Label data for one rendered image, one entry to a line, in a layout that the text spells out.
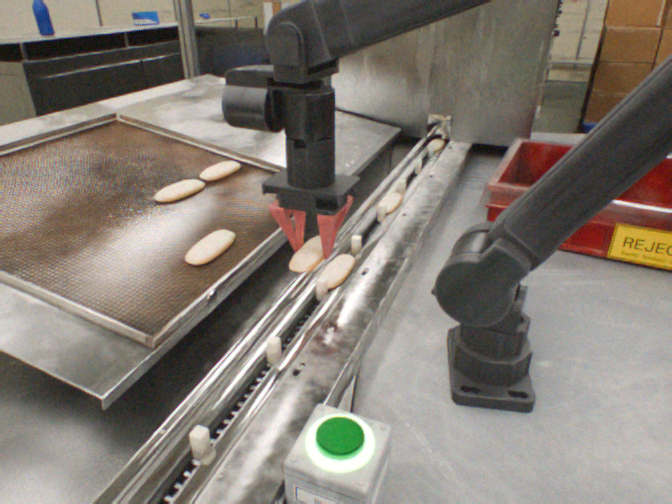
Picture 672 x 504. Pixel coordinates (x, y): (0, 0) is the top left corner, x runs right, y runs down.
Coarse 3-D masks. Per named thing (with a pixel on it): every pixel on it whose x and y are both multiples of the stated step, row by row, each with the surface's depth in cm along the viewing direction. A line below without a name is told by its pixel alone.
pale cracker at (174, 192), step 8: (176, 184) 82; (184, 184) 83; (192, 184) 83; (200, 184) 84; (160, 192) 80; (168, 192) 80; (176, 192) 80; (184, 192) 81; (192, 192) 82; (160, 200) 78; (168, 200) 79; (176, 200) 80
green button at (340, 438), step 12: (324, 420) 42; (336, 420) 41; (348, 420) 41; (324, 432) 40; (336, 432) 40; (348, 432) 40; (360, 432) 40; (324, 444) 39; (336, 444) 39; (348, 444) 39; (360, 444) 40; (336, 456) 39; (348, 456) 39
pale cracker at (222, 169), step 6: (222, 162) 93; (228, 162) 93; (234, 162) 94; (210, 168) 90; (216, 168) 90; (222, 168) 90; (228, 168) 91; (234, 168) 92; (204, 174) 88; (210, 174) 88; (216, 174) 88; (222, 174) 89; (228, 174) 90; (210, 180) 88
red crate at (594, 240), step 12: (492, 204) 88; (648, 204) 103; (660, 204) 103; (492, 216) 89; (588, 228) 82; (600, 228) 82; (612, 228) 80; (576, 240) 84; (588, 240) 83; (600, 240) 82; (576, 252) 85; (588, 252) 83; (600, 252) 83; (636, 264) 82
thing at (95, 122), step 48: (48, 144) 90; (96, 144) 93; (192, 144) 100; (0, 192) 73; (144, 192) 80; (192, 240) 71; (240, 240) 73; (48, 288) 58; (192, 288) 62; (144, 336) 52
